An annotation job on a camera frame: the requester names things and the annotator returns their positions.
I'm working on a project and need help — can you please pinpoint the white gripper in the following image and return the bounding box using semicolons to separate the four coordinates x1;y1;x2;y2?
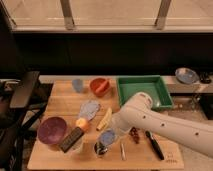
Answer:
110;113;131;137

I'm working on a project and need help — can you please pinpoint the blue-grey sponge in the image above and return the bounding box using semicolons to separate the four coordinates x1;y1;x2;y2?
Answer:
99;130;115;146

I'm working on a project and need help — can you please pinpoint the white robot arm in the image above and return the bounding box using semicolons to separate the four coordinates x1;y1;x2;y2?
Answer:
110;92;213;158

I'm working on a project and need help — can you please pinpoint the small metal cup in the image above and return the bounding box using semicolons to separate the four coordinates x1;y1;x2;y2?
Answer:
94;142;108;158

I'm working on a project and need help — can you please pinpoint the small blue cup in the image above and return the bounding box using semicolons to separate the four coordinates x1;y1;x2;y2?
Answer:
72;79;84;93

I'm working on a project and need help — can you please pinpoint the yellow banana piece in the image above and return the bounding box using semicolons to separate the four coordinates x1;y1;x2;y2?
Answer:
96;108;112;131

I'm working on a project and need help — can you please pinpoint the bunch of dark grapes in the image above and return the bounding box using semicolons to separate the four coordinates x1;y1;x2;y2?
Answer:
129;127;140;144

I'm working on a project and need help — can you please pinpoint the silver fork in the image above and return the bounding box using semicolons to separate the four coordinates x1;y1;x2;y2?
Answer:
120;142;126;161

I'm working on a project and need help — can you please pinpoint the blue-grey cloth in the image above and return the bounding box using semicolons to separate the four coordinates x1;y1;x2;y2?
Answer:
78;100;100;121

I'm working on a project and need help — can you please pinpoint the green plastic tray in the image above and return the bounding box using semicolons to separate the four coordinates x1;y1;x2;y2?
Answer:
116;75;173;110

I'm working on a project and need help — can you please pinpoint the orange carrot in bowl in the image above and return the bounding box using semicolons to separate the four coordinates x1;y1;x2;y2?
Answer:
95;80;109;93

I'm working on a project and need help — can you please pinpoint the orange fruit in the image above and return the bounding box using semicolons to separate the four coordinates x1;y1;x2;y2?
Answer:
75;118;89;132

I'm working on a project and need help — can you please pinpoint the orange-red bowl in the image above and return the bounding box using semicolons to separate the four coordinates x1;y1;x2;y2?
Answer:
90;78;110;97

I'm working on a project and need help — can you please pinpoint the dark rectangular block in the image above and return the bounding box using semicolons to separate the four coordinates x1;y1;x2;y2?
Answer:
59;127;84;153

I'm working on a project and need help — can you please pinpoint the clear plastic container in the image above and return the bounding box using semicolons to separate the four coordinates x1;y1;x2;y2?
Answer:
64;136;83;153

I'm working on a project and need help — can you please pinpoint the purple bowl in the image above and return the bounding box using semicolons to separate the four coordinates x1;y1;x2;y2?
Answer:
37;117;67;145

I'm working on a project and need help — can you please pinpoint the grey-blue plate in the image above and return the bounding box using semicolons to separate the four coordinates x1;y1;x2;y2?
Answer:
175;67;199;85

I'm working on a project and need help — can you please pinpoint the black chair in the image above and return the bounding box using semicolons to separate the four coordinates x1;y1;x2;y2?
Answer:
0;71;48;171

